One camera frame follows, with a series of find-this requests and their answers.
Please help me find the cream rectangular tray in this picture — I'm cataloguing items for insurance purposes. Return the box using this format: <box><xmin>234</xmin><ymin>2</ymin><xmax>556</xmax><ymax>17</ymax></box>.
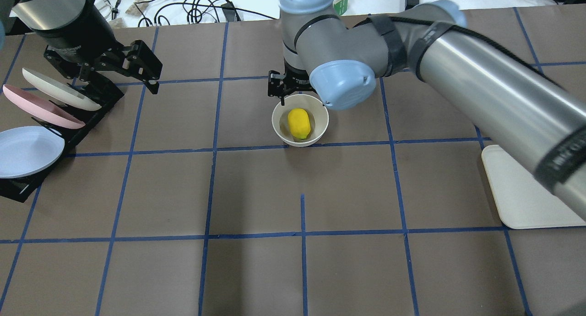
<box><xmin>481</xmin><ymin>145</ymin><xmax>585</xmax><ymax>229</ymax></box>

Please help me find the pink plate in rack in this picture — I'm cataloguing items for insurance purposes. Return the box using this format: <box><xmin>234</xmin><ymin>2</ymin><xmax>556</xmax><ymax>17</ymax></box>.
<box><xmin>2</xmin><ymin>84</ymin><xmax>86</xmax><ymax>130</ymax></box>

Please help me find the cream plate in rack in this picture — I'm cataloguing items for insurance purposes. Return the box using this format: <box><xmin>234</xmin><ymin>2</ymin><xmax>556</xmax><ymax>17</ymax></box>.
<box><xmin>22</xmin><ymin>68</ymin><xmax>101</xmax><ymax>111</ymax></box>

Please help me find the light blue plate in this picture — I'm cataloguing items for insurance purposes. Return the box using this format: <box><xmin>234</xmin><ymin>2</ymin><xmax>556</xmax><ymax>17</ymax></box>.
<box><xmin>0</xmin><ymin>126</ymin><xmax>65</xmax><ymax>179</ymax></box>

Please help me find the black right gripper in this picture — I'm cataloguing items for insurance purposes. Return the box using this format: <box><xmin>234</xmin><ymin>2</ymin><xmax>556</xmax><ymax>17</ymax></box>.
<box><xmin>267</xmin><ymin>69</ymin><xmax>316</xmax><ymax>107</ymax></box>

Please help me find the yellow lemon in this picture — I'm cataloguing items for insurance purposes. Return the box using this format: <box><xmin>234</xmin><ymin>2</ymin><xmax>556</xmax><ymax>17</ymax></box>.
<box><xmin>287</xmin><ymin>108</ymin><xmax>311</xmax><ymax>139</ymax></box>

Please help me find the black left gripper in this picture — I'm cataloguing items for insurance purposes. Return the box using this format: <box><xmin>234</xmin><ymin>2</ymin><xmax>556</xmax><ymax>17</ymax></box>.
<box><xmin>43</xmin><ymin>40</ymin><xmax>163</xmax><ymax>95</ymax></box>

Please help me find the black dish rack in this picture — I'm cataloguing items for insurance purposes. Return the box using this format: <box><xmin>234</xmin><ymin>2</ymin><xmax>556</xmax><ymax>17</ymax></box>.
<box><xmin>0</xmin><ymin>68</ymin><xmax>124</xmax><ymax>202</ymax></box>

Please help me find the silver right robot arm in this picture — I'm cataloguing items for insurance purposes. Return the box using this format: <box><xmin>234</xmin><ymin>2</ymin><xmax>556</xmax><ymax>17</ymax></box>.
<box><xmin>268</xmin><ymin>0</ymin><xmax>586</xmax><ymax>218</ymax></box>

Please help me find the cream bowl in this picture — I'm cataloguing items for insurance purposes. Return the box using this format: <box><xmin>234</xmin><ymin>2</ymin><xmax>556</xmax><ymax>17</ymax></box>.
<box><xmin>271</xmin><ymin>93</ymin><xmax>330</xmax><ymax>147</ymax></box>

